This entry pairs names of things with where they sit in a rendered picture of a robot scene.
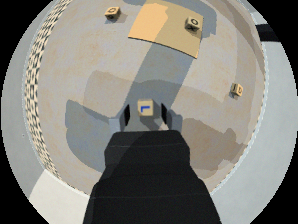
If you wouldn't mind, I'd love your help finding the tan flat mat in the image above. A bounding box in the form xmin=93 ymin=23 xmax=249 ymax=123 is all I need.
xmin=128 ymin=0 xmax=203 ymax=58

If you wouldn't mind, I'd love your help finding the tan block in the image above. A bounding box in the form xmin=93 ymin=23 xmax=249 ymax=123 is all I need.
xmin=184 ymin=16 xmax=200 ymax=32
xmin=231 ymin=83 xmax=243 ymax=97
xmin=137 ymin=99 xmax=153 ymax=116
xmin=104 ymin=7 xmax=121 ymax=20

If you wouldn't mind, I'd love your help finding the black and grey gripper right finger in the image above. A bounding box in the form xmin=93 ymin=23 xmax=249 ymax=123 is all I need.
xmin=161 ymin=103 xmax=183 ymax=133

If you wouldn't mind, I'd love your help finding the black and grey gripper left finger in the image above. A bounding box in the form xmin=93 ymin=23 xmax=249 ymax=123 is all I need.
xmin=109 ymin=104 xmax=130 ymax=135

